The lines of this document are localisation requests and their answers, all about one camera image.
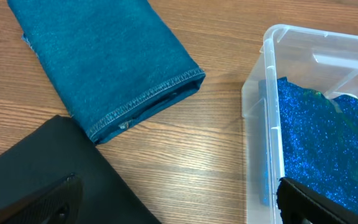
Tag black cloth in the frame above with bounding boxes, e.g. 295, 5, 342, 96
0, 115, 159, 224

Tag clear plastic storage bin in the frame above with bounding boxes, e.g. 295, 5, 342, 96
242, 24, 358, 223

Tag blue denim jeans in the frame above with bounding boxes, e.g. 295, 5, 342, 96
8, 0, 206, 144

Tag blue glitter fabric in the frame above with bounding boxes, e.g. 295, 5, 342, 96
258, 77, 358, 222

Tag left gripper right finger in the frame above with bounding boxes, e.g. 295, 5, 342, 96
277, 177, 358, 224

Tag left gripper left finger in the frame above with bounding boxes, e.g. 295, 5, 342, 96
0, 174, 83, 224

